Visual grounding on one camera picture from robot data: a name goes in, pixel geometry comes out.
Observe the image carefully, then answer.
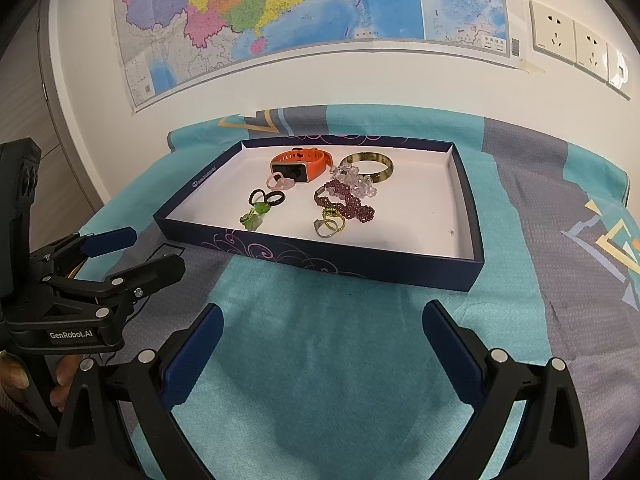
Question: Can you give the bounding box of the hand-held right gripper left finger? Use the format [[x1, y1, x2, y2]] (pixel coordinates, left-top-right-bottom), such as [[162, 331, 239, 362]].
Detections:
[[54, 302, 224, 480]]

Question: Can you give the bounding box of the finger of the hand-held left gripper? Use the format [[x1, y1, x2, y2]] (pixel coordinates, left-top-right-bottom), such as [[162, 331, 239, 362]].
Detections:
[[40, 254, 187, 336], [29, 227, 138, 281]]

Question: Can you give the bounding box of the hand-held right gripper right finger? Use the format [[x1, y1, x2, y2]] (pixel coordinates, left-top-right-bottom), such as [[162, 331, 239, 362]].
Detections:
[[422, 300, 591, 480]]

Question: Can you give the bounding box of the green charm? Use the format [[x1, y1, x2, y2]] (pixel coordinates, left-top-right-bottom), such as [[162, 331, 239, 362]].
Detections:
[[239, 189, 271, 232]]

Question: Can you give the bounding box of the dark blue box lid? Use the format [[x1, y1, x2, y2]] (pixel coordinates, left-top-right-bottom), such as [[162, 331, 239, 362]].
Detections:
[[152, 135, 486, 293]]

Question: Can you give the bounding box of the pink translucent ring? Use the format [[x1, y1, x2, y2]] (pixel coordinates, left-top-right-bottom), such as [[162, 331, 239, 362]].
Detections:
[[265, 171, 297, 191]]

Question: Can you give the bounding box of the gold ring with yellow stone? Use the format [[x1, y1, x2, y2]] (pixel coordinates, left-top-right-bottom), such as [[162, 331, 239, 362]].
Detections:
[[313, 217, 346, 239]]

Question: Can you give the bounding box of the purple beaded bracelet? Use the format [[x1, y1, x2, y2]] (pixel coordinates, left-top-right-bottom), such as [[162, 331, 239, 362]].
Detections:
[[313, 180, 376, 223]]

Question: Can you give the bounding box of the orange smartwatch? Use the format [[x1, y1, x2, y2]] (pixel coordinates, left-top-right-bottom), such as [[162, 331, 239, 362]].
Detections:
[[270, 146, 335, 183]]

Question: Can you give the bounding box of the mottled green bangle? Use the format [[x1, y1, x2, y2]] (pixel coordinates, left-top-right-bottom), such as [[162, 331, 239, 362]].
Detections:
[[339, 151, 394, 184]]

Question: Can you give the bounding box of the clear crystal bead bracelet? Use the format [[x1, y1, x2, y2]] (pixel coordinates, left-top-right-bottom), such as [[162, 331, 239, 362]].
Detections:
[[328, 164, 377, 198]]

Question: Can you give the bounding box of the person's left hand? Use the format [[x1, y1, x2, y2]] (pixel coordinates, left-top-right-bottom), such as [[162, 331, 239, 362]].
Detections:
[[0, 355, 76, 408]]

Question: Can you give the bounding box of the teal and grey printed blanket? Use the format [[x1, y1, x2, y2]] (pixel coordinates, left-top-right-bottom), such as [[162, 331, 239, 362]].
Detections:
[[75, 104, 640, 480]]

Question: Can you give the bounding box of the grey cabinet door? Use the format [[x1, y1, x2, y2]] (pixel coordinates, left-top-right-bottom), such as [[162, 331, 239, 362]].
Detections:
[[0, 0, 106, 241]]

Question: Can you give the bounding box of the colourful wall map poster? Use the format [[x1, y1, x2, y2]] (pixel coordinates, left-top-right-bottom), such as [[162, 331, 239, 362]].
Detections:
[[112, 0, 523, 113]]

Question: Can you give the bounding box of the white wall socket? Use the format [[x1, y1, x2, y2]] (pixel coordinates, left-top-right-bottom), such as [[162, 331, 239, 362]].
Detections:
[[530, 1, 576, 63], [606, 42, 632, 101], [574, 20, 608, 78]]

